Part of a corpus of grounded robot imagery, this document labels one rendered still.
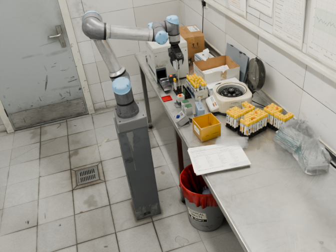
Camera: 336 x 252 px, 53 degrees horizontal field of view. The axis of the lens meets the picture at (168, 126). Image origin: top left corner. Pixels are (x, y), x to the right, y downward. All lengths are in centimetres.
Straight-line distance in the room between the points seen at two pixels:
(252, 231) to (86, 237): 155
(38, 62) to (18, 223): 169
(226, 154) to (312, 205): 51
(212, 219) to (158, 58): 127
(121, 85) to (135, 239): 120
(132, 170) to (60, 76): 185
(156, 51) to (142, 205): 119
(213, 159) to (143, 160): 66
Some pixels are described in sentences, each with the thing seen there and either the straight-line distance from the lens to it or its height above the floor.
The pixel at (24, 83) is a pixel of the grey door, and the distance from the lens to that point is 398.
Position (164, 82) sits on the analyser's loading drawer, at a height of 93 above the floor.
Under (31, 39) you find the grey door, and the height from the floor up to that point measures 102.
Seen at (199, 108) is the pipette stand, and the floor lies 97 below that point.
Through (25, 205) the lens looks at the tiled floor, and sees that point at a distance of 325.
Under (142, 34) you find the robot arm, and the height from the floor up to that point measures 147.
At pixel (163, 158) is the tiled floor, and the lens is 327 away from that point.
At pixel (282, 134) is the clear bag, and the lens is 198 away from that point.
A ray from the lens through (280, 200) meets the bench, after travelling 171.
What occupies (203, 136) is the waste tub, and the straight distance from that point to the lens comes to 199.
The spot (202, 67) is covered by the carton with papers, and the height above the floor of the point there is 96.
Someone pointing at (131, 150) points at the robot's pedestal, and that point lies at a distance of 230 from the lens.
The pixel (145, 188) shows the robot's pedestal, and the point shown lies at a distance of 255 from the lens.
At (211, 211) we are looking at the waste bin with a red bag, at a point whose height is 25.
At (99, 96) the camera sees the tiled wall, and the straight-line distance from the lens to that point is 414.
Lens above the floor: 212
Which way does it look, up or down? 35 degrees down
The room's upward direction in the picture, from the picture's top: 7 degrees counter-clockwise
